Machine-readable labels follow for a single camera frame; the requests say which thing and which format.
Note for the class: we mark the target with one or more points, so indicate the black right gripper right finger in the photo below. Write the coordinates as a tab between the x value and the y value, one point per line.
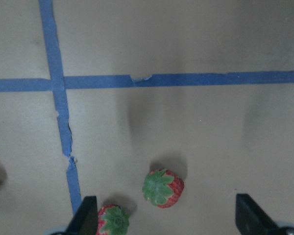
250	219

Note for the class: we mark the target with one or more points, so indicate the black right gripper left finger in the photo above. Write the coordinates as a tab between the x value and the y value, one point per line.
85	220

